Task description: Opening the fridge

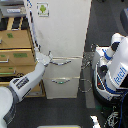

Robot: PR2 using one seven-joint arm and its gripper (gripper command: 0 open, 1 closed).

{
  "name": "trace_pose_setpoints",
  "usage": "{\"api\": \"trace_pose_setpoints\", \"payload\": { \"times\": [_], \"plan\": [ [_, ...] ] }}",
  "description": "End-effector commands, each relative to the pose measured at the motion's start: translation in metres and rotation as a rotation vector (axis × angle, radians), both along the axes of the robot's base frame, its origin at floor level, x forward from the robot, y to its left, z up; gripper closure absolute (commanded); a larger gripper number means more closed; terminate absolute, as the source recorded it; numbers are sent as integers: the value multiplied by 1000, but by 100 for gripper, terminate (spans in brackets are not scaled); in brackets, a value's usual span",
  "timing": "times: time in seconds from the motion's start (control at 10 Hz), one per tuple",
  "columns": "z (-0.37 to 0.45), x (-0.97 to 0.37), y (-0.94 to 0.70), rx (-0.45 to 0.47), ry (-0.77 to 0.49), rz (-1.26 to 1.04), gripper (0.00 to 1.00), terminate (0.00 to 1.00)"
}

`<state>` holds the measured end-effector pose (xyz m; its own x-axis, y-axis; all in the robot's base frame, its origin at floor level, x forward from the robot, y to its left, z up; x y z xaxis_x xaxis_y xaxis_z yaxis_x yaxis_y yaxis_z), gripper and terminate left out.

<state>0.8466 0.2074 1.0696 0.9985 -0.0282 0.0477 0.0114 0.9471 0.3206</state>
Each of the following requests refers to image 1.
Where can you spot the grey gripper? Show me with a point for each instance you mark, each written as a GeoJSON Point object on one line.
{"type": "Point", "coordinates": [43, 59]}

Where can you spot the white fridge door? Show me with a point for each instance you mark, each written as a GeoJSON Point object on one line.
{"type": "Point", "coordinates": [63, 32]}

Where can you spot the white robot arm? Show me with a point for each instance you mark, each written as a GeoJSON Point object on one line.
{"type": "Point", "coordinates": [19, 88]}

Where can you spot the white middle fridge drawer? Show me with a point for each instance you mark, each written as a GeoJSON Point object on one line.
{"type": "Point", "coordinates": [63, 68]}

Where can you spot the white fridge drawer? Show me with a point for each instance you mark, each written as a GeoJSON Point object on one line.
{"type": "Point", "coordinates": [61, 88]}
{"type": "Point", "coordinates": [63, 68]}

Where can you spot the white bottom fridge drawer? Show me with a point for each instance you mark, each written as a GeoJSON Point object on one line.
{"type": "Point", "coordinates": [61, 88]}

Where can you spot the white refrigerator body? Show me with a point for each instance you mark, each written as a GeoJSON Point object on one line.
{"type": "Point", "coordinates": [60, 27]}

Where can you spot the wooden drawer cabinet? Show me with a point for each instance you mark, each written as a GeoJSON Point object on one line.
{"type": "Point", "coordinates": [17, 55]}

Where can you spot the green android sticker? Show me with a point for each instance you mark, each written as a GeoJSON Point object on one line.
{"type": "Point", "coordinates": [42, 9]}

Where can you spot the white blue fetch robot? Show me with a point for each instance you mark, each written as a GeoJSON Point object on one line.
{"type": "Point", "coordinates": [110, 70]}

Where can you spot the grey box on cabinet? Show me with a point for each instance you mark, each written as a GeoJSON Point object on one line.
{"type": "Point", "coordinates": [13, 11]}

